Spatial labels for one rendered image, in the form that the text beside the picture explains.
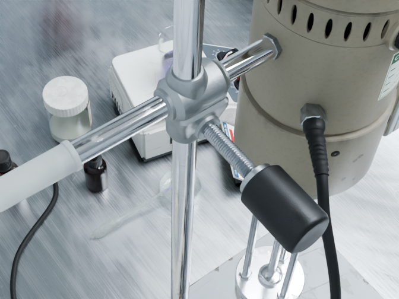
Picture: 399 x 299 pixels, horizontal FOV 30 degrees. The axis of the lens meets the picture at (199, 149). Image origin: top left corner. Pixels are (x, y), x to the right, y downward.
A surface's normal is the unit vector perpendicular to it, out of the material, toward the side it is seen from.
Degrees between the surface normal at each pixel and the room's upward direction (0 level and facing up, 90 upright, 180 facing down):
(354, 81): 90
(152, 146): 90
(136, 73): 0
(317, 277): 0
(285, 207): 26
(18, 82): 0
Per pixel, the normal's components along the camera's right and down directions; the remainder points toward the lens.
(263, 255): 0.04, -0.59
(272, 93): -0.71, 0.55
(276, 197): -0.22, -0.41
